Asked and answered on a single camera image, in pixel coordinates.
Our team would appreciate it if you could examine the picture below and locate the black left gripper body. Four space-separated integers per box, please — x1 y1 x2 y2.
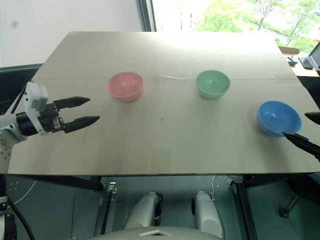
38 101 67 135

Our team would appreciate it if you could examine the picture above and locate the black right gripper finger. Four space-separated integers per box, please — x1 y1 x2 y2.
304 111 320 124
282 131 320 162

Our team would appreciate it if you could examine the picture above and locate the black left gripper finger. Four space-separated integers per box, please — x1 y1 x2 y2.
62 115 101 134
53 96 91 110

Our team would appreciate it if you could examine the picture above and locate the blue bowl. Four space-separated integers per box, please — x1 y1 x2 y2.
256 100 303 138

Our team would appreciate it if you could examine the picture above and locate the dark grey furniture panel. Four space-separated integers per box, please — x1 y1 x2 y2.
0 62 44 116

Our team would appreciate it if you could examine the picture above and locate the pink bowl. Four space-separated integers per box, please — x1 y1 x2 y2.
106 71 145 103

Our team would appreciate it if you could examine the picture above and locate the black laptop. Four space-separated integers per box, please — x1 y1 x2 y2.
297 40 320 71

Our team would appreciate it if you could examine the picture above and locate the small black desk device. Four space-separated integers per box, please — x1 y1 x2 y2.
285 56 299 67

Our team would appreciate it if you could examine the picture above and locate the black table crossbar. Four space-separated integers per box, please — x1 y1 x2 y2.
13 174 107 193

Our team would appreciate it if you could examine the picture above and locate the black chair base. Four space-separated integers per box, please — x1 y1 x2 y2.
278 193 302 219

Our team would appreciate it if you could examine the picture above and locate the black table leg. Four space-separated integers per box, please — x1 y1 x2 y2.
99 181 119 236
226 174 259 240

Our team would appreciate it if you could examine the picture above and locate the silver left robot leg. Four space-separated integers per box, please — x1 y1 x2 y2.
123 191 164 231

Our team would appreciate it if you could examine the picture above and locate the silver robot leg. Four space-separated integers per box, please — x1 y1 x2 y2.
191 190 225 239
123 191 164 231

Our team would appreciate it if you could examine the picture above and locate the green bowl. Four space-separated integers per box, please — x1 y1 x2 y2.
195 69 231 100

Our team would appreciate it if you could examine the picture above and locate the silver right robot leg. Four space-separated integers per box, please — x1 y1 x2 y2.
191 190 225 239

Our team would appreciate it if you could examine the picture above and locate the silver robot torso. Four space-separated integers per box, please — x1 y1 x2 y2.
84 225 226 240

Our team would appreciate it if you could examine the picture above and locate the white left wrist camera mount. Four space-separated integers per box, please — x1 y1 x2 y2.
23 81 49 136

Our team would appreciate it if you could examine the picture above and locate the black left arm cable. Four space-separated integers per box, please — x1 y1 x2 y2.
9 84 29 116

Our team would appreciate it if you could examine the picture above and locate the thin white floor cable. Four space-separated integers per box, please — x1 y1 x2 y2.
9 177 38 206

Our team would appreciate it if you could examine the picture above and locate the white cable under table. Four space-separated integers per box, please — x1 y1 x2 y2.
210 174 219 202

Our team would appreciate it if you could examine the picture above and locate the thick black cable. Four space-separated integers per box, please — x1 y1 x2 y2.
6 196 36 240

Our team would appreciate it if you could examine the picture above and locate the dark window frame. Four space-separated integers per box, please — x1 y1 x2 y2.
138 0 158 33

